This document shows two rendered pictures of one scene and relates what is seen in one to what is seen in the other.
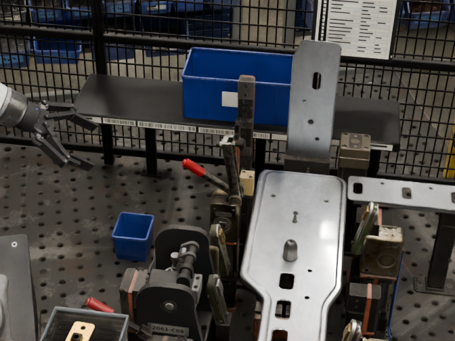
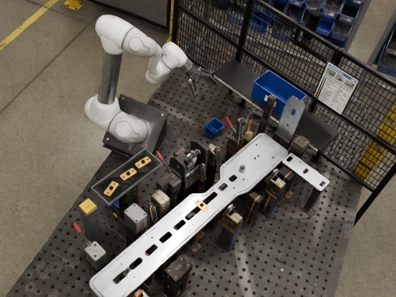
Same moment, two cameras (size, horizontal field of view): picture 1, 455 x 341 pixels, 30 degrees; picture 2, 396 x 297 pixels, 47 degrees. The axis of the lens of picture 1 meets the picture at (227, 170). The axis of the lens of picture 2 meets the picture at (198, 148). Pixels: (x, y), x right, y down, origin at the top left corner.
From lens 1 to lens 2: 108 cm
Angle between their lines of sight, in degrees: 26
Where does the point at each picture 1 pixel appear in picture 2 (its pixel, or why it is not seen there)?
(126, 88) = (240, 72)
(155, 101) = (246, 83)
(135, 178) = (234, 105)
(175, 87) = not seen: hidden behind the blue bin
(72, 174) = (214, 91)
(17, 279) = (158, 126)
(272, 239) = (241, 161)
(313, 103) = (290, 119)
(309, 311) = (230, 192)
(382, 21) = (343, 99)
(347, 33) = (328, 96)
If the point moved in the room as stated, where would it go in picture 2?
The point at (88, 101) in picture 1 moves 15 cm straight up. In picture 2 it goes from (222, 71) to (225, 54)
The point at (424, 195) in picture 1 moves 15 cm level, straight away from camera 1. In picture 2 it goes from (311, 175) to (327, 164)
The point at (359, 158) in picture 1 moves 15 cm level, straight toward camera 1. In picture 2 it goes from (299, 148) to (283, 161)
